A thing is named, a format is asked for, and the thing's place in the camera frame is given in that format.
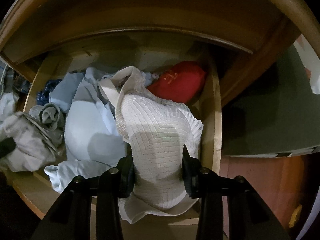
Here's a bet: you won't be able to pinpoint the white textured knit underwear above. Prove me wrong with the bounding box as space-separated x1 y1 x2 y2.
98 66 203 224

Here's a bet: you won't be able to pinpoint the red underwear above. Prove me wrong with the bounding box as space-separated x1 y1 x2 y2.
147 61 206 104

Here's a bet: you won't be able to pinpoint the light blue underwear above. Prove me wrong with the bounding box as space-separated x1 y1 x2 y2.
44 67 127 193

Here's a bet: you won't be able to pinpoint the dark blue speckled underwear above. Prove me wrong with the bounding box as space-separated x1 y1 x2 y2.
36 79 62 106

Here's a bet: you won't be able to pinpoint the wooden drawer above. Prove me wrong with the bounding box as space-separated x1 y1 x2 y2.
4 31 222 239

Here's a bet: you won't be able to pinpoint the white rolled socks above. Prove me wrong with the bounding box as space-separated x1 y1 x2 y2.
1 112 59 172

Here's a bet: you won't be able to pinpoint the grey rolled socks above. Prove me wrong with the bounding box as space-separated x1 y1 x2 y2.
29 103 65 147

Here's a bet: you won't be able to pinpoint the light blue folded cloth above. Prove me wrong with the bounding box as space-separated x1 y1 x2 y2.
49 72 84 113

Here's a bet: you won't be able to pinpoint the white green patterned cloth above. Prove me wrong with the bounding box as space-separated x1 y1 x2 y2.
1 92 20 132

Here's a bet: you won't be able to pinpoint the grey plaid cloth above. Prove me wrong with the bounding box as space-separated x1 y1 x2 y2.
0 61 15 97

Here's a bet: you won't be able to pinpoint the brown wooden nightstand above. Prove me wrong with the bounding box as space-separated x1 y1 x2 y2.
1 0 319 105

